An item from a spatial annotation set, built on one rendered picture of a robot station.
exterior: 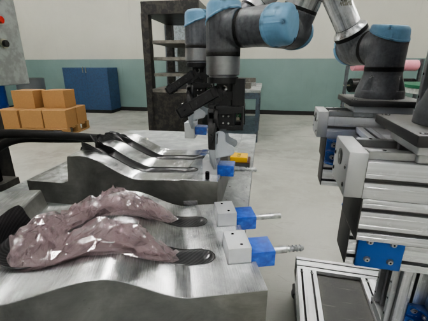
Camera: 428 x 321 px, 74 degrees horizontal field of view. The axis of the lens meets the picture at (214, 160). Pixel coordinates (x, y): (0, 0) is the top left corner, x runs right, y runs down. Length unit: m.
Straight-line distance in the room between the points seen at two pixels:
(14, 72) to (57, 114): 4.03
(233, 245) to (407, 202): 0.34
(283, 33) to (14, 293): 0.56
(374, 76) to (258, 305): 0.84
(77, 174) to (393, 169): 0.69
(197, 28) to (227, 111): 0.38
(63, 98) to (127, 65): 2.83
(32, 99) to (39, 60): 3.65
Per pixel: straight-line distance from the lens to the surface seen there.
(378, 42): 1.10
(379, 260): 0.73
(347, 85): 6.27
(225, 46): 0.63
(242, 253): 0.45
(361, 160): 0.58
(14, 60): 1.41
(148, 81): 4.93
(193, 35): 0.95
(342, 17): 1.17
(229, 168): 0.69
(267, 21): 0.58
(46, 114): 5.50
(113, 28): 8.18
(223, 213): 0.54
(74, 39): 8.73
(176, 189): 0.68
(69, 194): 0.82
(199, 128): 0.98
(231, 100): 0.66
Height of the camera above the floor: 1.14
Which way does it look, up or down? 18 degrees down
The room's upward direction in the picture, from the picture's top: straight up
